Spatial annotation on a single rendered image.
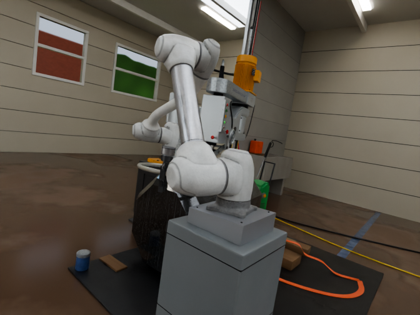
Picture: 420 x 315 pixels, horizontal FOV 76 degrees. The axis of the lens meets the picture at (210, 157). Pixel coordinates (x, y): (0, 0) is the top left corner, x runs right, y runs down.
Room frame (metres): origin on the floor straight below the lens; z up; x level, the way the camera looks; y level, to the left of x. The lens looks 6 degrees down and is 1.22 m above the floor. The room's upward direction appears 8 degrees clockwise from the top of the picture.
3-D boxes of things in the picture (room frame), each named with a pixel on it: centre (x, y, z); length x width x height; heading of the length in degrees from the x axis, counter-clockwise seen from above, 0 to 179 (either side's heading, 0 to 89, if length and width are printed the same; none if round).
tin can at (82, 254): (1.95, 0.86, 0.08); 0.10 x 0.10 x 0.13
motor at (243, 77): (3.11, -0.26, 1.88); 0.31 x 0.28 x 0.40; 67
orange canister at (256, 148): (5.68, -0.97, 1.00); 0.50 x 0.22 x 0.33; 142
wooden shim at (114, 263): (2.08, 0.66, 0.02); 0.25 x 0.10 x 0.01; 54
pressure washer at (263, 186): (3.86, -0.77, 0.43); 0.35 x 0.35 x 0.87; 36
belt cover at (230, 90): (2.83, -0.13, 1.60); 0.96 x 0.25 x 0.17; 157
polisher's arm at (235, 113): (2.86, -0.16, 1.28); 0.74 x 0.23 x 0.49; 157
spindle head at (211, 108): (2.58, -0.02, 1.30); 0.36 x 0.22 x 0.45; 157
